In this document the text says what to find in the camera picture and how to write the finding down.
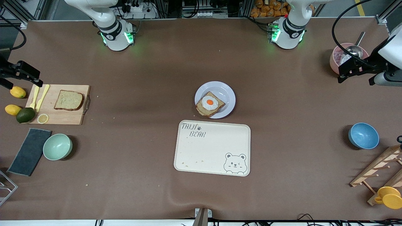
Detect white power strip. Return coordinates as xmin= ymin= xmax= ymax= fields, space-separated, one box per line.
xmin=121 ymin=3 xmax=157 ymax=19

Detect fried egg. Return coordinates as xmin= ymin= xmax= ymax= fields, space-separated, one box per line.
xmin=201 ymin=95 xmax=219 ymax=111

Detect cream bear print tray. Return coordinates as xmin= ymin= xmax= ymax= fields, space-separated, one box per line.
xmin=174 ymin=120 xmax=251 ymax=177

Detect dark grey cloth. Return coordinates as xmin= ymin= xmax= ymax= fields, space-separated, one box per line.
xmin=7 ymin=128 xmax=52 ymax=176

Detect mint green bowl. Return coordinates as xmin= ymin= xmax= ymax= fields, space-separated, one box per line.
xmin=43 ymin=133 xmax=73 ymax=161

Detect pink bowl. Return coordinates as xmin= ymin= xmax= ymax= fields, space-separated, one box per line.
xmin=329 ymin=43 xmax=370 ymax=76

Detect brown bread slice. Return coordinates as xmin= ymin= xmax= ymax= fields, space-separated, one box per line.
xmin=196 ymin=91 xmax=225 ymax=118
xmin=54 ymin=90 xmax=84 ymax=111

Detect yellow plastic fork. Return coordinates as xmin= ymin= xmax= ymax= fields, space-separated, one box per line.
xmin=29 ymin=85 xmax=40 ymax=109

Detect metal scoop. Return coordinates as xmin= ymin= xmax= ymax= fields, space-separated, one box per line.
xmin=341 ymin=31 xmax=366 ymax=65

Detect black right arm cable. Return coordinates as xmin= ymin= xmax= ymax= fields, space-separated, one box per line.
xmin=0 ymin=29 xmax=27 ymax=51

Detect blue bowl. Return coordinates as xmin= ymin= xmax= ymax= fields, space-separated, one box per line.
xmin=348 ymin=122 xmax=380 ymax=149

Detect clear ice pieces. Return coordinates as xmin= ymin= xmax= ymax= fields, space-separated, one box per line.
xmin=334 ymin=50 xmax=352 ymax=68

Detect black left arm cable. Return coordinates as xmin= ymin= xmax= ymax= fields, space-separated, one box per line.
xmin=331 ymin=0 xmax=382 ymax=68

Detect yellow lemon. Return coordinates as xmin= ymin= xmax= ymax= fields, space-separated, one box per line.
xmin=5 ymin=104 xmax=22 ymax=116
xmin=10 ymin=86 xmax=27 ymax=99

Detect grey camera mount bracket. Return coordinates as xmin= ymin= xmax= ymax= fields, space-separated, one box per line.
xmin=192 ymin=208 xmax=213 ymax=226

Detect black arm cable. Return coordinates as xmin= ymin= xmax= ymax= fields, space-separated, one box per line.
xmin=0 ymin=29 xmax=27 ymax=51
xmin=331 ymin=0 xmax=382 ymax=68

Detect orange snack packs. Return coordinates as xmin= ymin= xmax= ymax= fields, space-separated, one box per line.
xmin=250 ymin=0 xmax=314 ymax=18

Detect grey wire rack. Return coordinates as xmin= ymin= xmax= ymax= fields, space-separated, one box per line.
xmin=0 ymin=169 xmax=18 ymax=207

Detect white round plate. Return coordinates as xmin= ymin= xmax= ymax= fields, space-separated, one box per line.
xmin=194 ymin=81 xmax=236 ymax=119

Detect wooden cutting board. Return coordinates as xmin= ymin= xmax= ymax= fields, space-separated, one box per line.
xmin=25 ymin=84 xmax=91 ymax=125

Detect wooden drying rack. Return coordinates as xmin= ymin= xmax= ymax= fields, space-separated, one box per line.
xmin=350 ymin=144 xmax=402 ymax=206

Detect yellow plastic knife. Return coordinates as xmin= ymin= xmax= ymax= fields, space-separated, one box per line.
xmin=35 ymin=84 xmax=50 ymax=113

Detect aluminium frame post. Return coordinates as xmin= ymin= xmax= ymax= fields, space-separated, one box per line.
xmin=375 ymin=14 xmax=397 ymax=25

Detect yellow cup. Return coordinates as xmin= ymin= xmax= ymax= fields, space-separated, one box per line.
xmin=374 ymin=186 xmax=402 ymax=210

